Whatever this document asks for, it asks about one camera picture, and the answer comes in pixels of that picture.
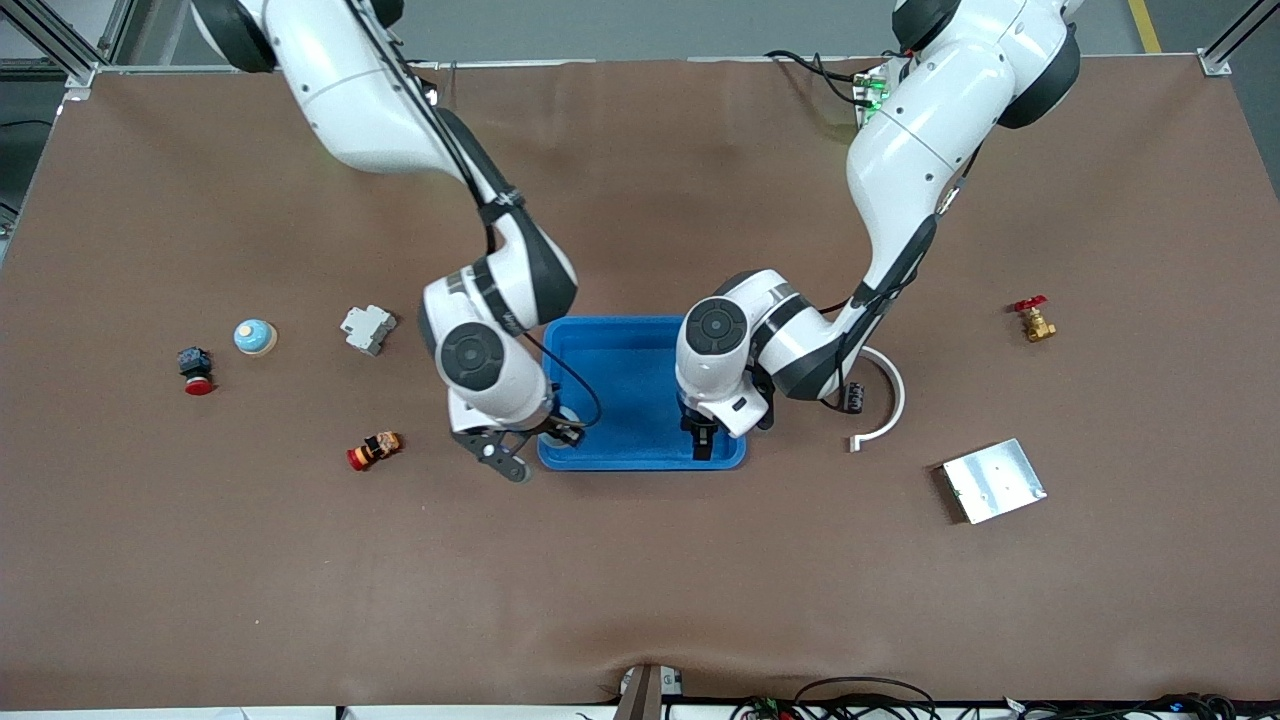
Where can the small black finned capacitor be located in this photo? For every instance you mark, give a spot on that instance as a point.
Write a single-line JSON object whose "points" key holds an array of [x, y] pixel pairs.
{"points": [[855, 398]]}

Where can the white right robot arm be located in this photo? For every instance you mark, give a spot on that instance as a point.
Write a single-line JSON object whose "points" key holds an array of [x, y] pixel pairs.
{"points": [[350, 100]]}

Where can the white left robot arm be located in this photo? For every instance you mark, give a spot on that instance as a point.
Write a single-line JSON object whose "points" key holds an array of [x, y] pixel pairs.
{"points": [[920, 140]]}

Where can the blue plastic tray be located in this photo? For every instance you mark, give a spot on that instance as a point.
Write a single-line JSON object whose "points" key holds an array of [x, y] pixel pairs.
{"points": [[630, 370]]}

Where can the red orange emergency stop button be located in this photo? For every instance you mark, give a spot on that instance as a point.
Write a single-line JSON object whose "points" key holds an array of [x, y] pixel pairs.
{"points": [[374, 451]]}

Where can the brown table cover mat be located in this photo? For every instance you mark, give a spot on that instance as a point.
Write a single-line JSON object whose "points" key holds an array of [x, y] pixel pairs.
{"points": [[640, 580]]}

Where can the white circuit breaker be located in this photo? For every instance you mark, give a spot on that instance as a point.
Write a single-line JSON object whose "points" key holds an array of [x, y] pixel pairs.
{"points": [[368, 330]]}

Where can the silver metal plate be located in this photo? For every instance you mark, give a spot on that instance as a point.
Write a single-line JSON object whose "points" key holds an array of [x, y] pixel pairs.
{"points": [[993, 482]]}

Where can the red mushroom button blue base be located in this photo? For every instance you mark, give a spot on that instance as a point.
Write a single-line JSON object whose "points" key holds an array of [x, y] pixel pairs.
{"points": [[196, 368]]}

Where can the white curved plastic bracket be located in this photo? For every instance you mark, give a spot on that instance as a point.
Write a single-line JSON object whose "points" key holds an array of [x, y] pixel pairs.
{"points": [[897, 400]]}

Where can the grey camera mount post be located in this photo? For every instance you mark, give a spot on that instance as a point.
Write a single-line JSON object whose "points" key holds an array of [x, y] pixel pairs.
{"points": [[640, 695]]}

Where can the aluminium frame strut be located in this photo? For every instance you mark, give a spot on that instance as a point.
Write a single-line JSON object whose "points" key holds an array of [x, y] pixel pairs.
{"points": [[1235, 40], [70, 50]]}

